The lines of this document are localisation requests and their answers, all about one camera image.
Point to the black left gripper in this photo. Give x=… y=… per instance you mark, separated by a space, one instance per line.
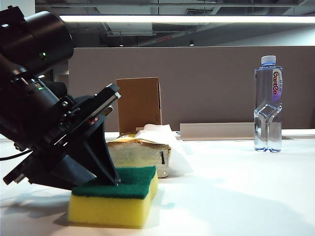
x=73 y=118

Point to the yellow sponge with green scourer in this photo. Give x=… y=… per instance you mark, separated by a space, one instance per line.
x=110 y=211

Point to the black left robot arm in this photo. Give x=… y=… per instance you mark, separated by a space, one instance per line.
x=29 y=73

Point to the clear plastic water bottle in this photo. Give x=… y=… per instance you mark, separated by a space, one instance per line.
x=267 y=86

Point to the gold tissue pack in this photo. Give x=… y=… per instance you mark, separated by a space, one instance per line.
x=137 y=157

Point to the white tissue sheet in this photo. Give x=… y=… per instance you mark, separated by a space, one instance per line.
x=157 y=132

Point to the brown cardboard box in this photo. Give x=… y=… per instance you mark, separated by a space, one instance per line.
x=140 y=105

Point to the brown fabric desk partition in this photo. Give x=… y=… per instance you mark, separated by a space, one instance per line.
x=209 y=86

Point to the long ceiling light strip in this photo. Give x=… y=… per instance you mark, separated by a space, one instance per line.
x=172 y=19

